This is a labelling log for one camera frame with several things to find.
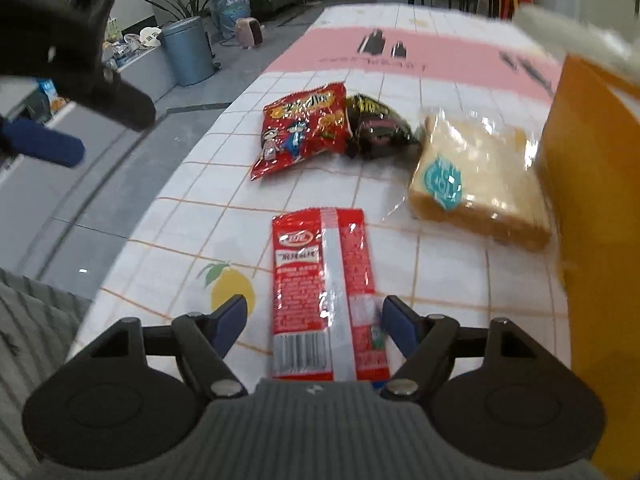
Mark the blue water bottle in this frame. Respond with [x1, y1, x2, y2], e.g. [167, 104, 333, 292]
[211, 0, 252, 42]

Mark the blue-grey trash can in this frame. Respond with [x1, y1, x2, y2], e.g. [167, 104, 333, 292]
[160, 15, 218, 88]

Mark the wrapped sliced bread packet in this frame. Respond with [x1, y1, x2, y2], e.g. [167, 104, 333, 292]
[406, 106, 554, 254]

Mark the red cartoon snack bag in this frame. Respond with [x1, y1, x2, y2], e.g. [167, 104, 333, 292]
[250, 82, 354, 182]

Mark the red spicy strip packet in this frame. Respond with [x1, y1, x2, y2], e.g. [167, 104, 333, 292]
[271, 206, 392, 384]

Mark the grey striped cloth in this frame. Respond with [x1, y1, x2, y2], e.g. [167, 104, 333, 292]
[0, 266, 94, 480]

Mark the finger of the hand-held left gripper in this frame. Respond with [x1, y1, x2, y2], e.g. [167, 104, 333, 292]
[65, 66, 157, 134]
[0, 117, 87, 169]

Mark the white cloth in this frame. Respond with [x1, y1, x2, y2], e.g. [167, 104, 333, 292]
[514, 4, 640, 92]

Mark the white bag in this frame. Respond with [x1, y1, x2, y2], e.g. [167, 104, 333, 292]
[138, 26, 164, 51]

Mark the red stool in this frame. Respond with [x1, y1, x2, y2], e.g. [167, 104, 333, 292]
[494, 0, 535, 25]

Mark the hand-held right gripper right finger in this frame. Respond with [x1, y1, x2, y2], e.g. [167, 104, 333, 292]
[381, 294, 548, 402]

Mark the pink space heater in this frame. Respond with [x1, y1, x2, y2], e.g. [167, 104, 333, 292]
[234, 16, 267, 51]

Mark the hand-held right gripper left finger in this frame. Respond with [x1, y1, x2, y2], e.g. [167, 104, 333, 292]
[90, 294, 250, 402]

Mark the blue carton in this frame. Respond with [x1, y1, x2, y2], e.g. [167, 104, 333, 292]
[36, 78, 67, 114]

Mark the black snack packet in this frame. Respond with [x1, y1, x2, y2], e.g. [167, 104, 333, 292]
[345, 93, 424, 162]

